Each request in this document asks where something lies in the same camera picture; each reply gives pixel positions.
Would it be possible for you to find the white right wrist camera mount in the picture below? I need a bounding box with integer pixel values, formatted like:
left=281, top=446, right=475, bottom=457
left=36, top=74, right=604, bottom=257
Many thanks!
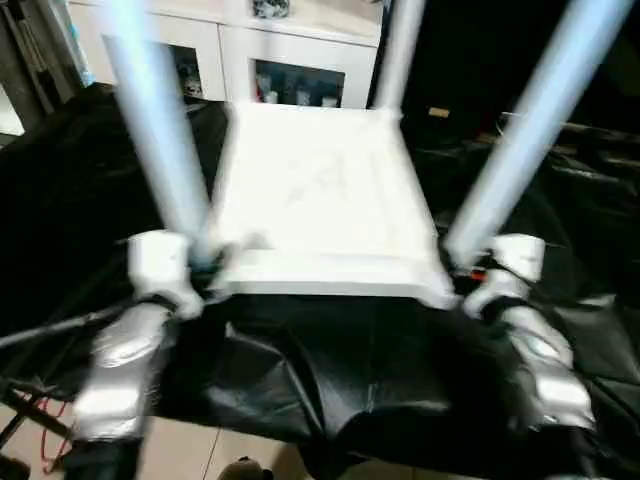
left=465, top=235, right=546, bottom=316

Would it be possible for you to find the blue patterned object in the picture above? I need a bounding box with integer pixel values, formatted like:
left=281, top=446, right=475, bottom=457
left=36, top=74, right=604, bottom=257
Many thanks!
left=55, top=0, right=96, bottom=86

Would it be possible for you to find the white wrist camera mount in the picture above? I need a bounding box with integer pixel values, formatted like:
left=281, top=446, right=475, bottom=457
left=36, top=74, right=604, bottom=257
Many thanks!
left=465, top=235, right=546, bottom=316
left=125, top=230, right=206, bottom=321

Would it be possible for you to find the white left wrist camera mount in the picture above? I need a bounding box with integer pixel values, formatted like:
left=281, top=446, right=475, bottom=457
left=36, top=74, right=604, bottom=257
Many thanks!
left=125, top=230, right=206, bottom=321

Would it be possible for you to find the white glass-door cabinet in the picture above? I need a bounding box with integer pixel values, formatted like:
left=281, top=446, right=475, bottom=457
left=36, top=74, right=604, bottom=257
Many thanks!
left=70, top=0, right=386, bottom=109

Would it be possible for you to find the black metal stand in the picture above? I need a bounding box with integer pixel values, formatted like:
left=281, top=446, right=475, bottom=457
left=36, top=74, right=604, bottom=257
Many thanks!
left=0, top=375, right=71, bottom=451

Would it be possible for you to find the black plastic mat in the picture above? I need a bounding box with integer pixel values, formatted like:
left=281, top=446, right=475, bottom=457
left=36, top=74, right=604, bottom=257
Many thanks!
left=0, top=82, right=640, bottom=471

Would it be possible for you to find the red wire hanger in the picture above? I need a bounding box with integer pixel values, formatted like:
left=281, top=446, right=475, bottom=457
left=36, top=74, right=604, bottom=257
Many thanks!
left=25, top=395, right=76, bottom=471

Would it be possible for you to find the white plastic table top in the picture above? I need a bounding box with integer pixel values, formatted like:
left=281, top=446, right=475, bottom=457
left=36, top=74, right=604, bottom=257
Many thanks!
left=195, top=100, right=461, bottom=311

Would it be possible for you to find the white plastic table leg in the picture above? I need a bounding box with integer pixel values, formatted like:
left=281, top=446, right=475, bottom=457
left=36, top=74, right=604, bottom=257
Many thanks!
left=373, top=0, right=428, bottom=116
left=443, top=0, right=636, bottom=271
left=100, top=0, right=219, bottom=266

